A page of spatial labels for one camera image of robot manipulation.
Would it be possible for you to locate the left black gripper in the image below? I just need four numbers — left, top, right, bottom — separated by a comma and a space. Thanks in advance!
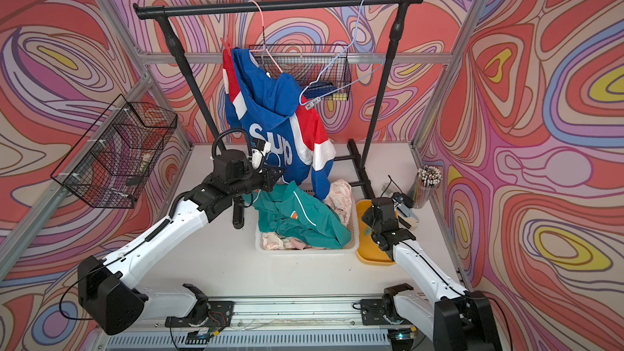
227, 163, 286, 201

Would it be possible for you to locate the pink printed jacket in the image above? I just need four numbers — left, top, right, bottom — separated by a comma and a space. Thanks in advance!
260, 179, 353, 250

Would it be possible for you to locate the green jacket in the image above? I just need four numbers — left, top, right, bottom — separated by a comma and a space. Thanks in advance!
252, 182, 352, 250

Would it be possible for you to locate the light blue hanger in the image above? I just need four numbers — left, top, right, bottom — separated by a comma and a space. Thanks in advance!
298, 0, 365, 107

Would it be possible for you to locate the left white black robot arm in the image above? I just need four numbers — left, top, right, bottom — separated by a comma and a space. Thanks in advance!
77, 130, 284, 336

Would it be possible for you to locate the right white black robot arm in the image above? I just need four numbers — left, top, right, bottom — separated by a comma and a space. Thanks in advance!
359, 198, 503, 350

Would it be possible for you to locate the pink hanger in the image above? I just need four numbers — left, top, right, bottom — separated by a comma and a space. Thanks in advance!
248, 0, 284, 73

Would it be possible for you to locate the grey stapler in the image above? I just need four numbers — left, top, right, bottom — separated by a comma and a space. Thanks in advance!
396, 204, 419, 231

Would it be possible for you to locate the yellow plastic tray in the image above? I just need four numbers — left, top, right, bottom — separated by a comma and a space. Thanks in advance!
356, 199, 394, 267

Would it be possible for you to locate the black clothes rack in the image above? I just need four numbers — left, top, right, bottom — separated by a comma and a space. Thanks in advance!
133, 0, 424, 199

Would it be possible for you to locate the cup of coloured pencils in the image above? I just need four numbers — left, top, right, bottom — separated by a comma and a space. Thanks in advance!
413, 165, 442, 208

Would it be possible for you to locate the white perforated plastic basket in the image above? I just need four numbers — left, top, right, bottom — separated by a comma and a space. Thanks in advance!
254, 182, 360, 254

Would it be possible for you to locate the blue red white jacket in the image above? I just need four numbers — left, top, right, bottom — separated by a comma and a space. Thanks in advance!
223, 48, 336, 201

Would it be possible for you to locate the white grey clothespin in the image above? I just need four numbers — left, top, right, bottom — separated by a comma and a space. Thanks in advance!
305, 97, 321, 110

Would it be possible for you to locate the blue brush in basket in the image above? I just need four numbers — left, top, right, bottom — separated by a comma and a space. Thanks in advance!
304, 82, 338, 100

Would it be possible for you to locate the red clothespin on blue jacket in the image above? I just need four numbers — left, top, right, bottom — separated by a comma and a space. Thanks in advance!
220, 37, 233, 56

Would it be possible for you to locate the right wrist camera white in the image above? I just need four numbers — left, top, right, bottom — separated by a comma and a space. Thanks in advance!
391, 192, 414, 217

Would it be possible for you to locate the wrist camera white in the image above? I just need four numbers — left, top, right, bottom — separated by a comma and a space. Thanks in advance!
251, 137, 271, 171
391, 192, 414, 217

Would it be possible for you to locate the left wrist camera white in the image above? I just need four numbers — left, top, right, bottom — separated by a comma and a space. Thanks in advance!
251, 137, 271, 171

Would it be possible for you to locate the black wire basket back wall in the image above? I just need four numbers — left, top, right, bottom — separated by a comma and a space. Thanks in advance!
248, 44, 352, 102

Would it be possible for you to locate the black wire basket wall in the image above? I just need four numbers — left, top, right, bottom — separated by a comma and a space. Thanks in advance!
248, 44, 352, 102
50, 95, 178, 209

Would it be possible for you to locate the black wire basket left wall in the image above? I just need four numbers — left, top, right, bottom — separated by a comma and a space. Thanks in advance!
50, 95, 178, 209

